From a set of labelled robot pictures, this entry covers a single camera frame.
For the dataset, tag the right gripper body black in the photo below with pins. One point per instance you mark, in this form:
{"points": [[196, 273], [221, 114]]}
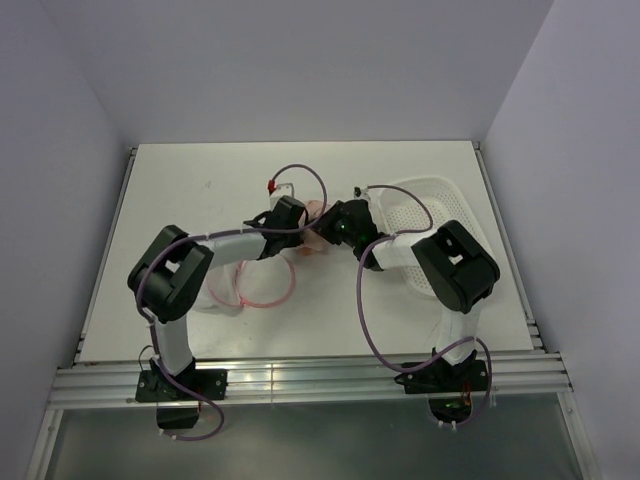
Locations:
{"points": [[334, 230]]}

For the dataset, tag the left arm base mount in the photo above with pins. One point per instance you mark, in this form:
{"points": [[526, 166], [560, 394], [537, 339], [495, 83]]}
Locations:
{"points": [[179, 398]]}

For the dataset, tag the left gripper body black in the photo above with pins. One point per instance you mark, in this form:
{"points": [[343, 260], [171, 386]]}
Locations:
{"points": [[292, 241]]}

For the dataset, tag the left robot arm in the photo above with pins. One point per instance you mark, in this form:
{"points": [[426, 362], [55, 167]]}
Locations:
{"points": [[168, 277]]}

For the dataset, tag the white mesh laundry bag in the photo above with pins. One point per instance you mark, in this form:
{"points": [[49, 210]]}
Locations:
{"points": [[243, 285]]}

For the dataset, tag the pink bra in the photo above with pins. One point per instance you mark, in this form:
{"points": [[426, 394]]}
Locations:
{"points": [[312, 242]]}

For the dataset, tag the aluminium rail frame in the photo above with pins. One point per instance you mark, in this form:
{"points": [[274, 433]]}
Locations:
{"points": [[298, 381]]}

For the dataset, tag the white perforated plastic basket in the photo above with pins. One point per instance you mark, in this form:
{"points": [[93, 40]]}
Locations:
{"points": [[425, 203]]}

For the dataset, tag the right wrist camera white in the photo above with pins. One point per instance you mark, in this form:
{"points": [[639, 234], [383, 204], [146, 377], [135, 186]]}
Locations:
{"points": [[365, 193]]}

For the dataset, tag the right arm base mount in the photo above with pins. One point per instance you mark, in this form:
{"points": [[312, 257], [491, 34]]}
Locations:
{"points": [[457, 394]]}

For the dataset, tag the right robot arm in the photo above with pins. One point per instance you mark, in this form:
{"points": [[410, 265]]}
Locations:
{"points": [[459, 270]]}

